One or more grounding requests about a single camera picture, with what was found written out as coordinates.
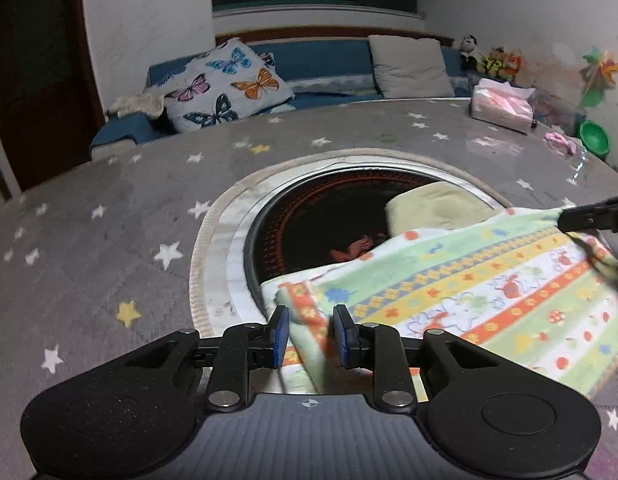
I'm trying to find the cream crumpled cloth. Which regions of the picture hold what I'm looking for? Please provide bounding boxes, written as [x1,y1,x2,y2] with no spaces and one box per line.
[107,92,164,119]

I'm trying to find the pink tissue pack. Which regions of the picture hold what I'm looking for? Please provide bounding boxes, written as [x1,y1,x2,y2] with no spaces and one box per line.
[470,78,537,134]

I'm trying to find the green plastic bowl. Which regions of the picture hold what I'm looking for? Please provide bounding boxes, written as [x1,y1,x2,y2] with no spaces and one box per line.
[578,120,612,160]

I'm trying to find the blue corner sofa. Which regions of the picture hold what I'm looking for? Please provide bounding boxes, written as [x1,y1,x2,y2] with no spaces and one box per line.
[90,35,470,159]

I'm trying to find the colourful patterned children's garment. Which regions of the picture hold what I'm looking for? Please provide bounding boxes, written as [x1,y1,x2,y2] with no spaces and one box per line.
[261,182,618,396]

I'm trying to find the yellow orange plush toys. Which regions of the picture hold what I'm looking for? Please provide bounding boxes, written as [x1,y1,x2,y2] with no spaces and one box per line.
[477,47,522,84]

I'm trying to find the colourful pinwheel toy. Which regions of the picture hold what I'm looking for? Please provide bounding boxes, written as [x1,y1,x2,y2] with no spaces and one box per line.
[579,47,618,107]

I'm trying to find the butterfly print pillow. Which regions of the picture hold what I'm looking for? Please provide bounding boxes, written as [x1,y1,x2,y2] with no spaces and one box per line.
[148,38,294,133]

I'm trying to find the pink hair scrunchie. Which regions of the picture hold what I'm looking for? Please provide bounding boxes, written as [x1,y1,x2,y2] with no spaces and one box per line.
[544,131,578,158]

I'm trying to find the grey plain pillow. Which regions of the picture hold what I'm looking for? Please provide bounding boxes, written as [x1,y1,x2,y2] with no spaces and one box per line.
[367,35,454,99]

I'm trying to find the panda plush toy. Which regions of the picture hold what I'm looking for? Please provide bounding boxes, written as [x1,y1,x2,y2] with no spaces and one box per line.
[460,35,484,73]

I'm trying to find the clear plastic storage box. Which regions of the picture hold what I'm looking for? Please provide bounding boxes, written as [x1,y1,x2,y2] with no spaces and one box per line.
[529,88,586,136]

